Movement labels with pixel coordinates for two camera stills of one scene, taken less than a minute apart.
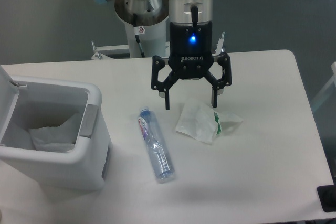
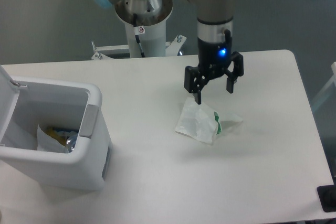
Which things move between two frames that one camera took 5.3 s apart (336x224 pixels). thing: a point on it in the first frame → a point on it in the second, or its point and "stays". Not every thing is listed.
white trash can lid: x=9 y=95 stays
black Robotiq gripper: x=191 y=56 → x=213 y=57
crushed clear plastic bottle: x=160 y=158 → x=71 y=142
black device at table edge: x=327 y=196 stays
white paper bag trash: x=201 y=121 stays
